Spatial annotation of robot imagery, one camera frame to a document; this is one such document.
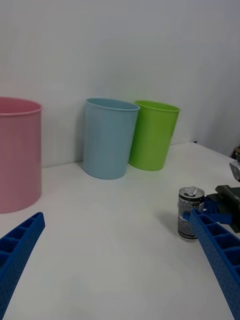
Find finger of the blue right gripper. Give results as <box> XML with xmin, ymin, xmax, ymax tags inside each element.
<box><xmin>211</xmin><ymin>211</ymin><xmax>234</xmax><ymax>226</ymax></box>
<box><xmin>203</xmin><ymin>195</ymin><xmax>222</xmax><ymax>215</ymax></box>

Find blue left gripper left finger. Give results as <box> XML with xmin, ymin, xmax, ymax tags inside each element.
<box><xmin>0</xmin><ymin>211</ymin><xmax>46</xmax><ymax>320</ymax></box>

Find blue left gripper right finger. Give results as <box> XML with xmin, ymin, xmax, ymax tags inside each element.
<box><xmin>190</xmin><ymin>208</ymin><xmax>240</xmax><ymax>320</ymax></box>

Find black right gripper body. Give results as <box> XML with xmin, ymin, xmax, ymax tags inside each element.
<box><xmin>206</xmin><ymin>184</ymin><xmax>240</xmax><ymax>234</ymax></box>

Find black drink can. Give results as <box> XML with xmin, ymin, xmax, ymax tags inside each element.
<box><xmin>177</xmin><ymin>185</ymin><xmax>206</xmax><ymax>242</ymax></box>

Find green plastic waste bin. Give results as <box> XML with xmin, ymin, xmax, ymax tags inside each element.
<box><xmin>128</xmin><ymin>100</ymin><xmax>181</xmax><ymax>172</ymax></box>

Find pink plastic waste bin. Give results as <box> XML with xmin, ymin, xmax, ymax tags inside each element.
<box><xmin>0</xmin><ymin>96</ymin><xmax>43</xmax><ymax>215</ymax></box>

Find pale blue plastic waste bin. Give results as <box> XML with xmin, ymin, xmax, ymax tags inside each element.
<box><xmin>82</xmin><ymin>97</ymin><xmax>141</xmax><ymax>180</ymax></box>

